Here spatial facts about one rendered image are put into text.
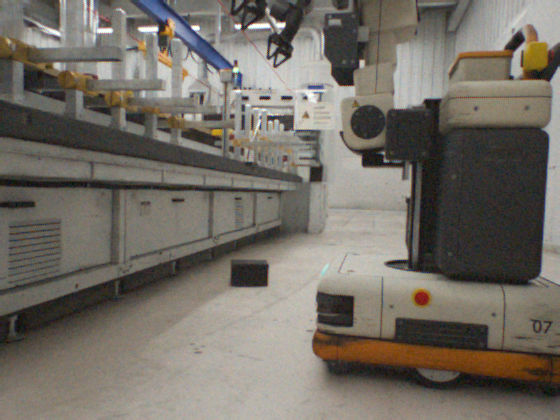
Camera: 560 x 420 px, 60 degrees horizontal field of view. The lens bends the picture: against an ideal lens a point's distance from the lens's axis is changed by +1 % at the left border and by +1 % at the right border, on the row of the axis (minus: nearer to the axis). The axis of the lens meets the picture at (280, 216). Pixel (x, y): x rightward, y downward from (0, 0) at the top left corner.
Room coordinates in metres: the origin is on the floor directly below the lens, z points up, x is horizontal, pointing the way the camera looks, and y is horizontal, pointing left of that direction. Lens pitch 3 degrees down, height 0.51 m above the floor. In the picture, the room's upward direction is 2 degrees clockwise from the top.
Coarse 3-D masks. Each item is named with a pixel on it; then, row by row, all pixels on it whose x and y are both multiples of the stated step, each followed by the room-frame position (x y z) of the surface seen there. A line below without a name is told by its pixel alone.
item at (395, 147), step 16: (400, 112) 1.36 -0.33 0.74; (416, 112) 1.35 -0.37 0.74; (432, 112) 1.35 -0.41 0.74; (400, 128) 1.36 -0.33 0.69; (416, 128) 1.35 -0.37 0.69; (400, 144) 1.35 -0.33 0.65; (416, 144) 1.35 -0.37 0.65; (368, 160) 1.51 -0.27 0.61; (400, 160) 1.37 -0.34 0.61; (416, 160) 1.37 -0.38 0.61
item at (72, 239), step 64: (128, 128) 2.17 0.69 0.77; (192, 128) 2.92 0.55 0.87; (0, 192) 1.48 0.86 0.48; (64, 192) 1.78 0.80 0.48; (128, 192) 2.18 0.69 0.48; (192, 192) 3.04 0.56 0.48; (256, 192) 4.59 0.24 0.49; (0, 256) 1.48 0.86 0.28; (64, 256) 1.79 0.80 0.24; (128, 256) 2.19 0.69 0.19; (192, 256) 3.04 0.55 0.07; (0, 320) 1.47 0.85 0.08
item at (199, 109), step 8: (128, 112) 2.00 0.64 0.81; (136, 112) 1.99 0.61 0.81; (160, 112) 1.96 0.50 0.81; (168, 112) 1.96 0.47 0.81; (176, 112) 1.95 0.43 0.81; (184, 112) 1.95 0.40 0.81; (192, 112) 1.94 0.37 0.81; (200, 112) 1.93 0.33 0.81; (208, 112) 1.93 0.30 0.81; (216, 112) 1.92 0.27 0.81
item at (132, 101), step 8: (88, 104) 1.75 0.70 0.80; (96, 104) 1.74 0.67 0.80; (104, 104) 1.74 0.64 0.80; (128, 104) 1.72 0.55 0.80; (136, 104) 1.71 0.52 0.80; (144, 104) 1.71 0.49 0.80; (152, 104) 1.70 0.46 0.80; (160, 104) 1.70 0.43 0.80; (168, 104) 1.69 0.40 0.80; (176, 104) 1.69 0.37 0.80; (184, 104) 1.68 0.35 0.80; (192, 104) 1.67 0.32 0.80
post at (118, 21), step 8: (112, 16) 1.68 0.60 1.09; (120, 16) 1.68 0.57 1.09; (112, 24) 1.68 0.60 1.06; (120, 24) 1.68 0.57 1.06; (112, 32) 1.68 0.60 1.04; (120, 32) 1.68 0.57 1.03; (112, 40) 1.68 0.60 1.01; (120, 40) 1.68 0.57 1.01; (112, 64) 1.68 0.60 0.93; (120, 64) 1.68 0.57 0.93; (112, 72) 1.68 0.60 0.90; (120, 72) 1.68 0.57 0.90; (112, 112) 1.68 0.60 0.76; (120, 112) 1.68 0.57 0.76; (112, 120) 1.68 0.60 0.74; (120, 120) 1.68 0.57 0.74
